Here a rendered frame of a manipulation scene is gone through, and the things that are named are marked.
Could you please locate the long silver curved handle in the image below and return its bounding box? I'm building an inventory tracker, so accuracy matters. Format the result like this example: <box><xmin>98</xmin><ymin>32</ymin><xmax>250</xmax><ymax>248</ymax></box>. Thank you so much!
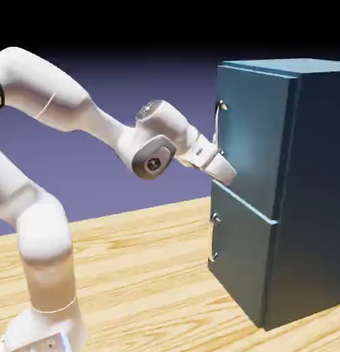
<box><xmin>212</xmin><ymin>100</ymin><xmax>229</xmax><ymax>155</ymax></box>

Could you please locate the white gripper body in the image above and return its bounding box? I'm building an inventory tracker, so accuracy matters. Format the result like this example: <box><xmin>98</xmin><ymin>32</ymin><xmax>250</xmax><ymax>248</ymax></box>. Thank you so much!
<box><xmin>200</xmin><ymin>151</ymin><xmax>238</xmax><ymax>186</ymax></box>

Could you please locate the dark teal cabinet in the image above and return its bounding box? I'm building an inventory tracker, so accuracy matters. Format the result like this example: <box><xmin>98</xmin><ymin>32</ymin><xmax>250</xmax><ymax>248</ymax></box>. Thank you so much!
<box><xmin>207</xmin><ymin>58</ymin><xmax>340</xmax><ymax>331</ymax></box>

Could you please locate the tall teal cabinet door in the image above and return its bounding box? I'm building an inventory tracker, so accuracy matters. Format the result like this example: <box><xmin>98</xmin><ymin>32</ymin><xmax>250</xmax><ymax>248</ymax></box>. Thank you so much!
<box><xmin>212</xmin><ymin>65</ymin><xmax>299</xmax><ymax>221</ymax></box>

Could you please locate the short silver curved handle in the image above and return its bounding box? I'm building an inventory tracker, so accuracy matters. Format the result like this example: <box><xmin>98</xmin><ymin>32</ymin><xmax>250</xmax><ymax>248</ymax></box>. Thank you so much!
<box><xmin>208</xmin><ymin>212</ymin><xmax>223</xmax><ymax>263</ymax></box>

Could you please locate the short teal cabinet door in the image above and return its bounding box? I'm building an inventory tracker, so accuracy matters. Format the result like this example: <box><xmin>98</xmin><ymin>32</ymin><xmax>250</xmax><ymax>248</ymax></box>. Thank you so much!
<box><xmin>207</xmin><ymin>179</ymin><xmax>280</xmax><ymax>328</ymax></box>

